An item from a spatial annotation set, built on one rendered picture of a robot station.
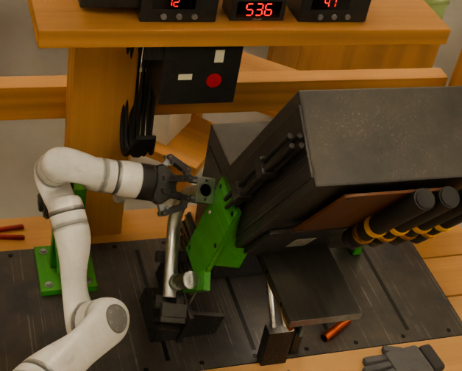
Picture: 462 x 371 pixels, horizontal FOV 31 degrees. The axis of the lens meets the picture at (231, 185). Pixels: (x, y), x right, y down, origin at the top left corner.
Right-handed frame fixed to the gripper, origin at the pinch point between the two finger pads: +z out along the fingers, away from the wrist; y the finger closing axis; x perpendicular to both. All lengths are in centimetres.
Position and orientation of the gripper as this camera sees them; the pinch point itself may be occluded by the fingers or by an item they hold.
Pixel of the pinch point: (197, 190)
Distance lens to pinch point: 179.2
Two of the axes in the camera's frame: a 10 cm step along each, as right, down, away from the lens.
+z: 8.8, 1.4, 4.6
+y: 1.0, -9.9, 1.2
